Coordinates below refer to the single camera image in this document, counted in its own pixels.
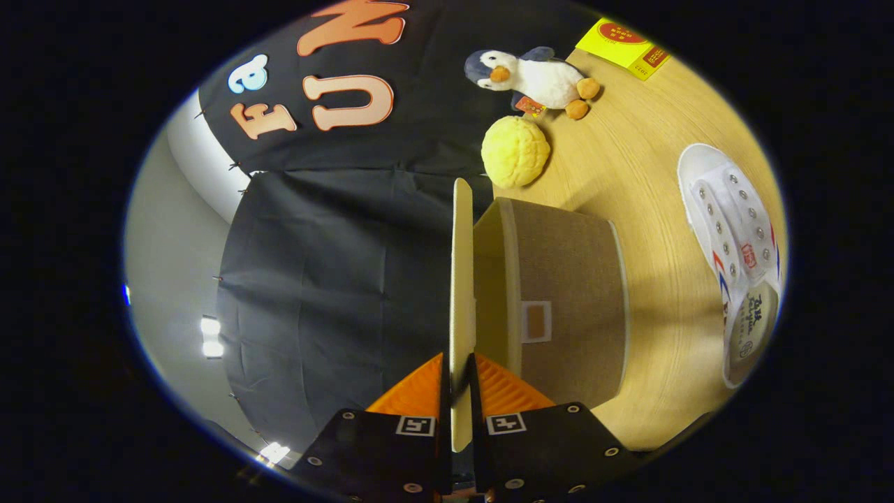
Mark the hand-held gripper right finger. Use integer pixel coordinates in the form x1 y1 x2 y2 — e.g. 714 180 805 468
467 353 643 503

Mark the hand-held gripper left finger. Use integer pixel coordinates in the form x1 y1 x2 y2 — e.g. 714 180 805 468
290 353 452 503

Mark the brown fabric storage box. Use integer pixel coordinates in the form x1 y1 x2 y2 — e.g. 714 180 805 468
450 178 629 453

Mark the white canvas shoe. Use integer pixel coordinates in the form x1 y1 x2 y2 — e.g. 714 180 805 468
676 143 783 389

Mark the ceiling strip light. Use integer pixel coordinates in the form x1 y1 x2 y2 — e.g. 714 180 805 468
200 316 225 358

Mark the yellow round plush toy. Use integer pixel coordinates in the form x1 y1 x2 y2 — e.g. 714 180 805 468
481 116 551 188

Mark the row of small black clips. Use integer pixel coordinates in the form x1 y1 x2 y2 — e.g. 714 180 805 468
196 108 266 441

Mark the penguin plush toy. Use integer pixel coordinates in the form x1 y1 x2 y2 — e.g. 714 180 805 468
464 47 601 121

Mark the thick yellow book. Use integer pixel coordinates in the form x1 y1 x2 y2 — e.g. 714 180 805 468
576 17 671 82

